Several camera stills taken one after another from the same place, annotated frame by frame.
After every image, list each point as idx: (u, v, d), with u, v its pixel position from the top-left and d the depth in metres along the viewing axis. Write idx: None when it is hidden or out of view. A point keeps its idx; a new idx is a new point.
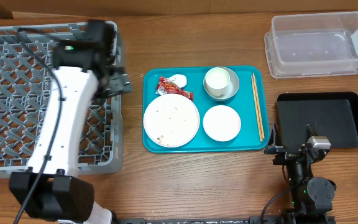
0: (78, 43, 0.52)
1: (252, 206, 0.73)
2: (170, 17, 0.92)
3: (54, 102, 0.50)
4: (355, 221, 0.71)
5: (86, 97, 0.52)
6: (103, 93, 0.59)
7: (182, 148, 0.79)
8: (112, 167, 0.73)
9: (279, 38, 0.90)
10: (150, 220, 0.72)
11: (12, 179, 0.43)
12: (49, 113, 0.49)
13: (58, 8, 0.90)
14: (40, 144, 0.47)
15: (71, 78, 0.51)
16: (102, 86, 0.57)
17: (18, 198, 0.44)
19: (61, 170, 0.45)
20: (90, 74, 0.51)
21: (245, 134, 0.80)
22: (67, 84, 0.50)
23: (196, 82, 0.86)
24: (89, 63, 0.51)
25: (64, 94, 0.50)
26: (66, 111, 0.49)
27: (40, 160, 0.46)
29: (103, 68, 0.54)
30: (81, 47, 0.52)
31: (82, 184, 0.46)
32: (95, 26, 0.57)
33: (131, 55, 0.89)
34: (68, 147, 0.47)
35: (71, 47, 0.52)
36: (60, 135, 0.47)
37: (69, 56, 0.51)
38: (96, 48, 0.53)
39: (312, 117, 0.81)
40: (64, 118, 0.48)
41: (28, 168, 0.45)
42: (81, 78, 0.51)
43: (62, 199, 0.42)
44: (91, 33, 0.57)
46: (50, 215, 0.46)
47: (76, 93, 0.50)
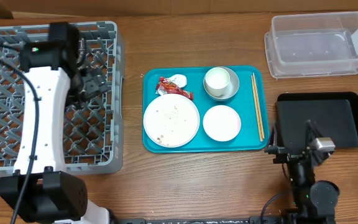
0: (43, 43, 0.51)
1: (252, 206, 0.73)
2: (171, 17, 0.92)
3: (29, 104, 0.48)
4: (355, 221, 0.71)
5: (61, 96, 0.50)
6: (78, 94, 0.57)
7: (182, 148, 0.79)
8: (112, 167, 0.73)
9: (279, 38, 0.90)
10: (150, 220, 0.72)
11: (0, 184, 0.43)
12: (28, 115, 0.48)
13: (58, 8, 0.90)
14: (23, 147, 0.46)
15: (42, 78, 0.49)
16: (76, 87, 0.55)
17: (10, 203, 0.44)
19: (49, 167, 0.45)
20: (61, 72, 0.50)
21: (245, 134, 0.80)
22: (39, 84, 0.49)
23: (196, 82, 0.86)
24: (58, 61, 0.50)
25: (39, 94, 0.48)
26: (43, 111, 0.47)
27: (26, 161, 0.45)
29: (73, 66, 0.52)
30: (48, 46, 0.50)
31: (73, 179, 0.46)
32: (59, 26, 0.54)
33: (131, 55, 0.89)
34: (51, 145, 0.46)
35: (36, 48, 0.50)
36: (41, 134, 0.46)
37: (36, 58, 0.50)
38: (63, 46, 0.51)
39: (311, 117, 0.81)
40: (43, 118, 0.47)
41: (15, 172, 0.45)
42: (52, 76, 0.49)
43: (55, 196, 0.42)
44: (54, 35, 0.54)
46: (45, 216, 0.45)
47: (50, 91, 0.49)
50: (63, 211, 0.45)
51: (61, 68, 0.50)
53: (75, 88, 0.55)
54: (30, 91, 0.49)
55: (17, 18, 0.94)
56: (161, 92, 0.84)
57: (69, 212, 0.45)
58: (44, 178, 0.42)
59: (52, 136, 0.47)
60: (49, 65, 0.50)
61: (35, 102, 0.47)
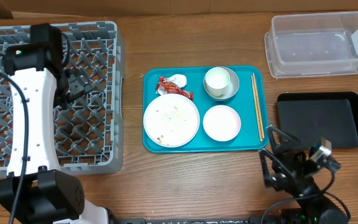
0: (27, 46, 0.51)
1: (252, 206, 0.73)
2: (170, 17, 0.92)
3: (18, 106, 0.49)
4: (355, 221, 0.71)
5: (50, 96, 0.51)
6: (64, 95, 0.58)
7: (182, 148, 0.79)
8: (112, 167, 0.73)
9: (278, 38, 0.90)
10: (150, 220, 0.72)
11: None
12: (17, 117, 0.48)
13: (58, 7, 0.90)
14: (15, 149, 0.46)
15: (28, 79, 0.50)
16: (62, 88, 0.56)
17: (7, 206, 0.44)
19: (43, 166, 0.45)
20: (46, 72, 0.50)
21: (245, 134, 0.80)
22: (26, 86, 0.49)
23: (196, 82, 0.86)
24: (43, 61, 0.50)
25: (27, 96, 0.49)
26: (33, 112, 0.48)
27: (19, 163, 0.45)
29: (58, 65, 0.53)
30: (32, 48, 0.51)
31: (69, 177, 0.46)
32: (40, 27, 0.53)
33: (131, 55, 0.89)
34: (43, 145, 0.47)
35: (20, 51, 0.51)
36: (32, 135, 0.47)
37: (21, 60, 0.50)
38: (46, 47, 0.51)
39: (311, 117, 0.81)
40: (33, 119, 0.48)
41: (9, 175, 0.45)
42: (38, 77, 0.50)
43: (51, 195, 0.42)
44: (34, 38, 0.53)
46: (44, 217, 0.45)
47: (38, 93, 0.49)
50: (61, 210, 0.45)
51: (47, 69, 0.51)
53: (61, 89, 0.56)
54: (17, 94, 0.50)
55: (17, 18, 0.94)
56: (161, 92, 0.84)
57: (67, 211, 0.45)
58: (38, 177, 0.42)
59: (43, 137, 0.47)
60: (34, 66, 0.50)
61: (24, 104, 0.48)
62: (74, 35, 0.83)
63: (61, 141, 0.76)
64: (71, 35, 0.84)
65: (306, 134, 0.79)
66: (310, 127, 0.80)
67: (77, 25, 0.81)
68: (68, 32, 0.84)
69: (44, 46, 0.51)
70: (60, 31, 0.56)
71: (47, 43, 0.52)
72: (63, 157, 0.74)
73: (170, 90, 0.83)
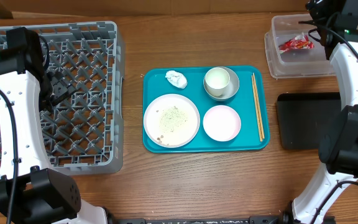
0: (6, 50, 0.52)
1: (252, 206, 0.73)
2: (170, 17, 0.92)
3: (3, 110, 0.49)
4: (355, 221, 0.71)
5: (34, 99, 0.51)
6: (47, 98, 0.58)
7: (182, 148, 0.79)
8: (112, 167, 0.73)
9: (278, 38, 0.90)
10: (150, 220, 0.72)
11: None
12: (4, 122, 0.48)
13: (58, 7, 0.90)
14: (5, 153, 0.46)
15: (12, 83, 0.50)
16: (45, 90, 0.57)
17: (3, 211, 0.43)
19: (35, 166, 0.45)
20: (28, 74, 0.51)
21: (245, 135, 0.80)
22: (9, 90, 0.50)
23: (196, 83, 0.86)
24: (23, 64, 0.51)
25: (12, 99, 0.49)
26: (18, 115, 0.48)
27: (10, 165, 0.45)
29: (38, 66, 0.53)
30: (11, 53, 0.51)
31: (62, 175, 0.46)
32: (17, 30, 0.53)
33: (131, 55, 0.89)
34: (33, 146, 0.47)
35: None
36: (20, 137, 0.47)
37: (2, 65, 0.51)
38: (25, 50, 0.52)
39: (312, 117, 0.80)
40: (20, 122, 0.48)
41: (1, 178, 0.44)
42: (20, 81, 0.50)
43: (46, 194, 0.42)
44: (10, 40, 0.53)
46: (40, 218, 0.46)
47: (21, 95, 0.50)
50: (58, 208, 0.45)
51: (28, 71, 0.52)
53: (45, 92, 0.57)
54: (0, 98, 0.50)
55: (17, 18, 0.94)
56: (297, 35, 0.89)
57: (64, 208, 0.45)
58: (32, 178, 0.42)
59: (32, 137, 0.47)
60: (15, 70, 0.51)
61: (9, 107, 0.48)
62: (74, 35, 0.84)
63: (61, 141, 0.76)
64: (71, 35, 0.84)
65: (306, 133, 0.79)
66: (309, 127, 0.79)
67: (76, 25, 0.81)
68: (69, 32, 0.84)
69: (22, 50, 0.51)
70: (38, 34, 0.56)
71: (25, 46, 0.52)
72: (63, 157, 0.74)
73: (302, 40, 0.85)
